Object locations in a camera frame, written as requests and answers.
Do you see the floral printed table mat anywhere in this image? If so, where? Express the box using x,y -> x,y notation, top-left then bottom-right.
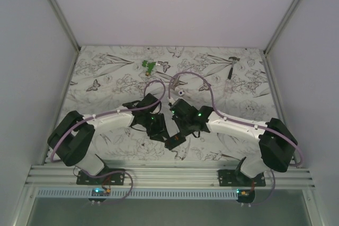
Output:
63,46 -> 278,161

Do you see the right controller board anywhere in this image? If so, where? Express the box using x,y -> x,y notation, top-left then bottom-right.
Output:
236,189 -> 255,204

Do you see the slotted grey cable duct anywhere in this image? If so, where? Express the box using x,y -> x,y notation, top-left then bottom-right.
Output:
37,187 -> 237,200

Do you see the black fuse box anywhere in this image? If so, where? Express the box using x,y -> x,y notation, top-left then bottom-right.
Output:
165,133 -> 186,150

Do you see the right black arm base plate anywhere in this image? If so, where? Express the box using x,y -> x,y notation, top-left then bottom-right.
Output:
217,169 -> 266,187

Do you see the aluminium mounting rail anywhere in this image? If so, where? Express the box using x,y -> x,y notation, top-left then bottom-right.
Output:
25,160 -> 315,189

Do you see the silver clip with blue knob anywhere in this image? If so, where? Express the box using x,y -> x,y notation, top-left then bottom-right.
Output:
170,75 -> 186,97

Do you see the green circuit board connector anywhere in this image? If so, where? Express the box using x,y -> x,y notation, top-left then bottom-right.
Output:
141,60 -> 160,76

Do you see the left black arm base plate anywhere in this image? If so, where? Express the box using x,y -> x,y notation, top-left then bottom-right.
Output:
76,168 -> 125,185

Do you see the small black hammer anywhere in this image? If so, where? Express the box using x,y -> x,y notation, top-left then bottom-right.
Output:
228,57 -> 240,79

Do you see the controller board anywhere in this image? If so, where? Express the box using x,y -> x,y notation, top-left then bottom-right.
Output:
88,188 -> 110,204
236,189 -> 255,204

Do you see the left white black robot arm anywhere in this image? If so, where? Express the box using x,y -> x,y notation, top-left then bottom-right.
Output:
47,93 -> 169,185

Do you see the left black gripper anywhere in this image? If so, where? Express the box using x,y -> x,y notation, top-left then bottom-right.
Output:
142,113 -> 170,143

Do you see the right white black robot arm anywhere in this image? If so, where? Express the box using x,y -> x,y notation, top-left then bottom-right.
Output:
165,98 -> 298,186

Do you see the left controller board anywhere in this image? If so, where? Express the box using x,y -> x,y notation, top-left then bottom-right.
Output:
88,188 -> 110,204

